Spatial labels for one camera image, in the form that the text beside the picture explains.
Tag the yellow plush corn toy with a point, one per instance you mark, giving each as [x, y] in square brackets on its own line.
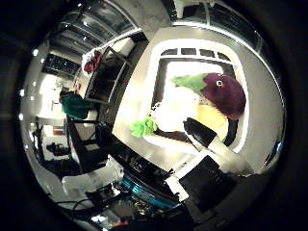
[170, 110]

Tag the purple plush eggplant toy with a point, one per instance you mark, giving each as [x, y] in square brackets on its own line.
[224, 96]

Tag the white plastic container tray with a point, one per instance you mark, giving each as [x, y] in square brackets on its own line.
[150, 80]

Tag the teal blue box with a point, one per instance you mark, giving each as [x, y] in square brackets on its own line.
[147, 194]

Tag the black shelving rack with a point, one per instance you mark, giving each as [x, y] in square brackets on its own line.
[106, 77]

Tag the person in teal shirt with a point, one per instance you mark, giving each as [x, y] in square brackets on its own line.
[75, 106]

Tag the white box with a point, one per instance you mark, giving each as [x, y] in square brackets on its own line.
[123, 46]

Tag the red cloth item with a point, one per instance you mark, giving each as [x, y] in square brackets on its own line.
[92, 63]

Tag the black tripod stand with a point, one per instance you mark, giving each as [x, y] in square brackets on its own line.
[38, 138]

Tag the black frame chair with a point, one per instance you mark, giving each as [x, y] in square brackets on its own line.
[85, 144]

